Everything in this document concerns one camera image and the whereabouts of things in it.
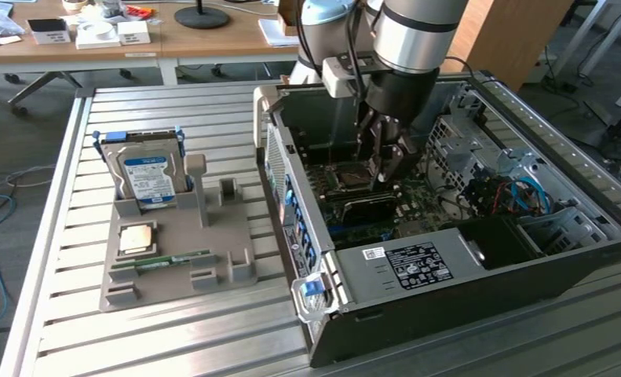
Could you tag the blue board connector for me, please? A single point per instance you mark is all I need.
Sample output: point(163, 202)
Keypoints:
point(384, 235)

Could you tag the silver CPU chip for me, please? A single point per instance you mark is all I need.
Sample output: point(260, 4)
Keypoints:
point(135, 239)

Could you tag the green RAM stick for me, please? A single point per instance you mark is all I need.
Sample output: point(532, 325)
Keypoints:
point(160, 261)

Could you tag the orange plastic object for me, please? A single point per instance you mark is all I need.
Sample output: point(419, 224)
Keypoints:
point(140, 12)

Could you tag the white label card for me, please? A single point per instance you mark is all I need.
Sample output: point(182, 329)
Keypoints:
point(2, 40)

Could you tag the black open PC case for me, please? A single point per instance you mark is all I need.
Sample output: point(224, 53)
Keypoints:
point(499, 298)

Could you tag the beige tape roll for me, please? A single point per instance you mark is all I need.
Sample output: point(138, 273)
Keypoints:
point(74, 4)

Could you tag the wooden desk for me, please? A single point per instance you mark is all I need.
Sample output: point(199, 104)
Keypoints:
point(54, 55)

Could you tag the grey parts rack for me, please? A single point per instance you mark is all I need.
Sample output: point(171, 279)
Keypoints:
point(184, 243)

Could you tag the white box with black lid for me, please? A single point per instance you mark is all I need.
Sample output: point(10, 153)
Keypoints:
point(48, 31)

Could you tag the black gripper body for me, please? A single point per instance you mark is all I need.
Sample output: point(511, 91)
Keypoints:
point(399, 94)

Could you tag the wooden cabinet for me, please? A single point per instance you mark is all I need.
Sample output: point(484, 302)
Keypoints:
point(499, 35)

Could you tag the silver drive cage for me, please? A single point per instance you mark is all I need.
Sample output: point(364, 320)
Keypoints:
point(467, 157)

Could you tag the blue case latch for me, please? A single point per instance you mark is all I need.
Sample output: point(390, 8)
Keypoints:
point(310, 288)

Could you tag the green motherboard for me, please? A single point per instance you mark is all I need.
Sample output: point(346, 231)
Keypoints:
point(420, 204)

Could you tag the brown cardboard box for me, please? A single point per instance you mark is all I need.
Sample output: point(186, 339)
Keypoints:
point(288, 17)

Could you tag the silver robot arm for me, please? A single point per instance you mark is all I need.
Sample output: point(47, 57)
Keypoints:
point(415, 35)

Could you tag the flat white box with roll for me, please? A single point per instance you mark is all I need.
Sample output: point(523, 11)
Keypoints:
point(98, 37)

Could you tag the black graphics card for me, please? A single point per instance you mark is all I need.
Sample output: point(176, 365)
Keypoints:
point(368, 210)

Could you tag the grey power supply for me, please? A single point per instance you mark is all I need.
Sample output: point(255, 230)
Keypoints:
point(358, 271)

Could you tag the CPU socket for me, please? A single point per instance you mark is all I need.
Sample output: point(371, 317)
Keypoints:
point(350, 178)

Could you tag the white paper stack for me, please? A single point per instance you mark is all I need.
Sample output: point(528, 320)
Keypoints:
point(276, 33)

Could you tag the small white box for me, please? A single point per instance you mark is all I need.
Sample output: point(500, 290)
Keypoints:
point(134, 33)

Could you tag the hard disk in blue carrier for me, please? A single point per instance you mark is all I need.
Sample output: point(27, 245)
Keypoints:
point(143, 176)

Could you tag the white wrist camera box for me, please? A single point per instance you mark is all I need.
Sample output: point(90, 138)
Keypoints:
point(339, 74)

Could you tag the black round stand base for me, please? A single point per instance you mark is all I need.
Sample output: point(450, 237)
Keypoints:
point(202, 17)

